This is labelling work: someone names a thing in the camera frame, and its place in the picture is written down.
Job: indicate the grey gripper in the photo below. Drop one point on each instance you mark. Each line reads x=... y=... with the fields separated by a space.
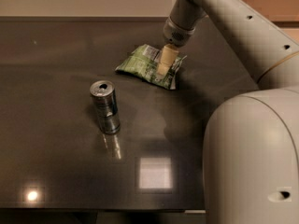
x=177 y=34

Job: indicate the silver open soda can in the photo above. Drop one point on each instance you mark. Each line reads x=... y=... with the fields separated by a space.
x=105 y=105

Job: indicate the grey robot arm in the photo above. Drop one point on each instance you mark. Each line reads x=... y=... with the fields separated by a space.
x=251 y=143

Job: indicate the green jalapeno chip bag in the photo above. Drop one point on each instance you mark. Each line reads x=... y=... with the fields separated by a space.
x=143 y=63

